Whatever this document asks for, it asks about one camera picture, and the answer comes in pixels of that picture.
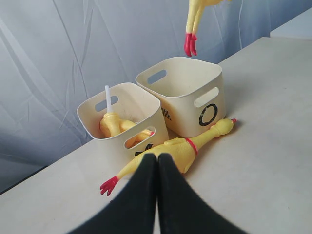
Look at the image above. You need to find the white backdrop curtain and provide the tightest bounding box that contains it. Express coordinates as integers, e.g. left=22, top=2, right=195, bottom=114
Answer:
left=0, top=0, right=312, bottom=195

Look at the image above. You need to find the cream bin marked O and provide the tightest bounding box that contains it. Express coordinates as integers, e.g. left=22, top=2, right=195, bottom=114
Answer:
left=136, top=57, right=226, bottom=138

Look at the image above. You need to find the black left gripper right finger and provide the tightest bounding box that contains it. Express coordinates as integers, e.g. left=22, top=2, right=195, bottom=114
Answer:
left=157, top=154, right=246, bottom=234

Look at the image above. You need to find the cream bin marked X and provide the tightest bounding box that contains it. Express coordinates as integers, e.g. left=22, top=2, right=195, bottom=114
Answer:
left=77, top=83, right=169, bottom=161

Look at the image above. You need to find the severed rubber chicken head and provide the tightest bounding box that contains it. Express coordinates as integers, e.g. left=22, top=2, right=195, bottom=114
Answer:
left=99, top=85, right=122, bottom=138

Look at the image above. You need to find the whole rubber chicken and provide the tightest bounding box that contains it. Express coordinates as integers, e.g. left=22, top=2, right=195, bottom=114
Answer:
left=100, top=118, right=237, bottom=195
left=184, top=0, right=231, bottom=57

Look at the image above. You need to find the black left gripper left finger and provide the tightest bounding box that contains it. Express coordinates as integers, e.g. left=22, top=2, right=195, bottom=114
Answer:
left=70, top=154, right=158, bottom=234

